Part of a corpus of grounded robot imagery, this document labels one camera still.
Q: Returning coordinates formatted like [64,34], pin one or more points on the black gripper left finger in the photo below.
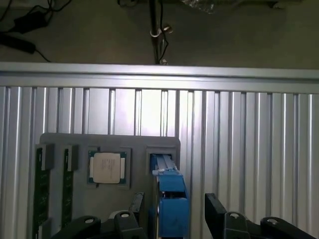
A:
[124,222]

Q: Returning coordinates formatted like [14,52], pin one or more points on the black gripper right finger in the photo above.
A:
[234,224]

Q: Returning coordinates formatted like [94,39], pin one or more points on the grey parts rack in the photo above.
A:
[112,194]

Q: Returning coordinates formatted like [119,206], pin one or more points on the silver CPU chip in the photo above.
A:
[107,167]

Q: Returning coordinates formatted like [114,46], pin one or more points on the green RAM stick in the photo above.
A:
[67,184]
[42,189]

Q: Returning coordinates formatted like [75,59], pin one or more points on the metal stand pole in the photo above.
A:
[155,30]

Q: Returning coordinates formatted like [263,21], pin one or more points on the black power strip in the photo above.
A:
[16,42]

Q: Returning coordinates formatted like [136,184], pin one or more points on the black power adapter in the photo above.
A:
[30,23]

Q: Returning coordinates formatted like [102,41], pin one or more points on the clear plastic wrap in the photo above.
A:
[209,5]

